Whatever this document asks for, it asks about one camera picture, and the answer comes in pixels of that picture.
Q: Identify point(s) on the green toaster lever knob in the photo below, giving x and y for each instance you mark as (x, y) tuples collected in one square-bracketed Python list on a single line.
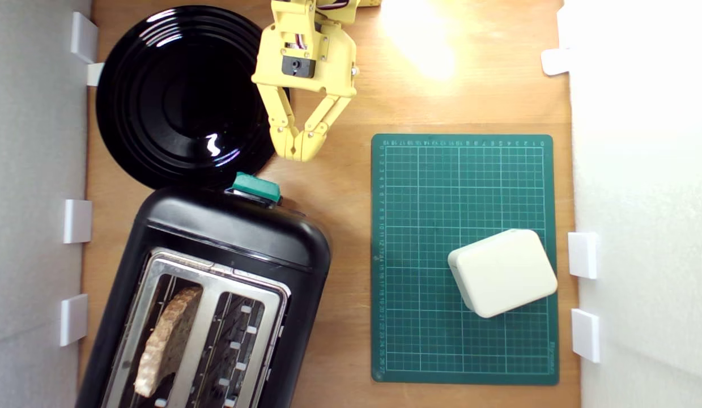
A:
[(255, 187)]

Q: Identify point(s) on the black two-slot toaster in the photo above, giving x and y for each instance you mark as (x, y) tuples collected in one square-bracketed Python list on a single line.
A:
[(237, 232)]

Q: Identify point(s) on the green cutting mat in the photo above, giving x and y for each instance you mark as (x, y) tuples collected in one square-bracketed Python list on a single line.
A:
[(418, 187)]

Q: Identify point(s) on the black round plate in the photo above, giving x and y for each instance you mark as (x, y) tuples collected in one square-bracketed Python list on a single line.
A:
[(158, 113)]

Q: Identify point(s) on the white rounded block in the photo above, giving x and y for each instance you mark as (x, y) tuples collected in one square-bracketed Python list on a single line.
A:
[(503, 272)]

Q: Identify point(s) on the brown bread slice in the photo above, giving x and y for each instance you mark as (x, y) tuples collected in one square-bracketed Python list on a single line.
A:
[(166, 340)]

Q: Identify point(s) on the white wall clip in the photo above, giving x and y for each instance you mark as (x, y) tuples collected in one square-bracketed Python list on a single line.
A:
[(73, 319), (586, 335), (94, 73), (77, 221), (83, 37), (583, 255), (556, 61)]

